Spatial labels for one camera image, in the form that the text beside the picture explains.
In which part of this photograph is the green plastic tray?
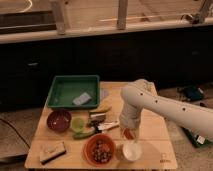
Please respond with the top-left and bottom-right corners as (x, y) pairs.
(46, 75), (100, 109)

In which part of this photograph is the wooden block eraser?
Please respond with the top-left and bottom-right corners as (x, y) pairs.
(39, 142), (66, 164)

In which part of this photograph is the wooden folding table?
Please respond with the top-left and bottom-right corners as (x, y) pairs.
(24, 81), (179, 171)

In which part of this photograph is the small green cup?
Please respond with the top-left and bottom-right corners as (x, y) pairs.
(71, 118), (85, 133)

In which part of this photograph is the yellow banana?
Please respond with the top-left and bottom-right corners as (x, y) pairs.
(89, 105), (111, 113)

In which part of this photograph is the green bin with clutter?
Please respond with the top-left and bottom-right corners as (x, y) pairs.
(183, 129), (211, 148)

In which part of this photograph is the green cucumber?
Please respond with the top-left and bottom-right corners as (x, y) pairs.
(72, 130), (95, 140)

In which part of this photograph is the red apple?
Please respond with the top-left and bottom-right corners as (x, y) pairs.
(123, 129), (135, 140)

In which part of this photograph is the small metal can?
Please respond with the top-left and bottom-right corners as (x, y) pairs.
(90, 113), (106, 121)

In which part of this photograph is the grey sponge in tray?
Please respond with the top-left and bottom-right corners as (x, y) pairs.
(73, 92), (91, 106)

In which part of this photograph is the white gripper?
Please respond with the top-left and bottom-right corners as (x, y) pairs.
(119, 105), (141, 143)

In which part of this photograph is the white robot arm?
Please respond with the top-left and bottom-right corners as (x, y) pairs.
(119, 79), (213, 142)

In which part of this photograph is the white paper cup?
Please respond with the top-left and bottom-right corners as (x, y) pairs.
(122, 141), (142, 162)

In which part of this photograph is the orange bowl with nuts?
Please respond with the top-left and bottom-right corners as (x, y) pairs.
(83, 133), (116, 167)

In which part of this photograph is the dark red bowl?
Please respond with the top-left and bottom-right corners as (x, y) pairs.
(46, 110), (72, 133)

